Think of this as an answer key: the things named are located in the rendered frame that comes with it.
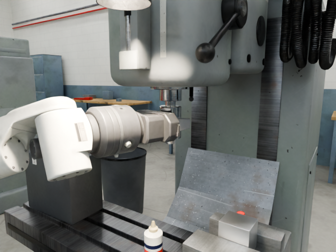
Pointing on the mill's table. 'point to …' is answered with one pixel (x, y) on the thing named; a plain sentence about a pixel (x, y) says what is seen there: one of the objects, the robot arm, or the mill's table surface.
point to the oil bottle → (153, 239)
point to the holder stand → (65, 192)
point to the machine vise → (274, 243)
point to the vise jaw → (211, 244)
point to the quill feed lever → (234, 13)
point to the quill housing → (176, 46)
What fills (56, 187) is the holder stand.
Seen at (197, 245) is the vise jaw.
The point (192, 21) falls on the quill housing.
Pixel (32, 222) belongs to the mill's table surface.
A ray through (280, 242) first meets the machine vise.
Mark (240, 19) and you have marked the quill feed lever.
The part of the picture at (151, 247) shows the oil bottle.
